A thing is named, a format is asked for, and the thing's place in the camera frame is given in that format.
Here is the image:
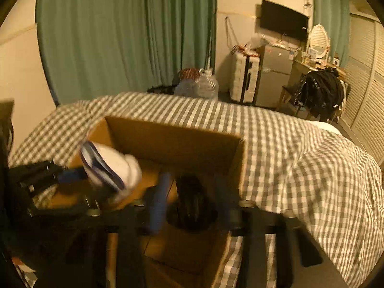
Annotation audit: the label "oval white vanity mirror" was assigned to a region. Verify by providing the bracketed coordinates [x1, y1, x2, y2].
[308, 24, 331, 59]

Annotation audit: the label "wooden dressing table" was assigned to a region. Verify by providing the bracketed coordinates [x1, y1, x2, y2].
[282, 60, 351, 96]

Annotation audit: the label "black clothes on chair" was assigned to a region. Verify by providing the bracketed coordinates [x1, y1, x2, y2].
[293, 68, 351, 122]

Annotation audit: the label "open cardboard box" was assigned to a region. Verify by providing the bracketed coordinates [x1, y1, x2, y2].
[37, 116, 245, 287]

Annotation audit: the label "large clear water jug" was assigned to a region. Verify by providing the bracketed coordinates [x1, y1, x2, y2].
[174, 68, 219, 100]

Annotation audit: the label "grey white checkered bed cover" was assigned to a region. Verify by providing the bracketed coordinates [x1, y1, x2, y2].
[9, 92, 383, 287]

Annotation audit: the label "black object inside box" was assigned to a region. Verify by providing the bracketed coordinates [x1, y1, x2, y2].
[166, 174, 218, 233]

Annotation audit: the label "small grey refrigerator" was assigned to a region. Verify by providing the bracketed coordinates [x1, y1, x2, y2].
[254, 45, 294, 108]

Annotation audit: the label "large green curtain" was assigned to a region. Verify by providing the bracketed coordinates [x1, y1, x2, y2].
[36, 0, 217, 105]

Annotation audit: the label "white hard-shell suitcase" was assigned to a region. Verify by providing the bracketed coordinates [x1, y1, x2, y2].
[229, 51, 260, 103]

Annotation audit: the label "white louvered wardrobe doors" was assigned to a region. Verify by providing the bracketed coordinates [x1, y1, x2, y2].
[341, 14, 384, 164]

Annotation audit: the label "white blue-striped sock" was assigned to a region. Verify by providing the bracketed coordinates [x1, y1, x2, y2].
[79, 141, 142, 205]

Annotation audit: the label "black wall television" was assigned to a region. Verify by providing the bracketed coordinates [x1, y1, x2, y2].
[260, 0, 309, 42]

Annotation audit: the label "green curtain by wardrobe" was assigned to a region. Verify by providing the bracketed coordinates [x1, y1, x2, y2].
[313, 0, 350, 68]

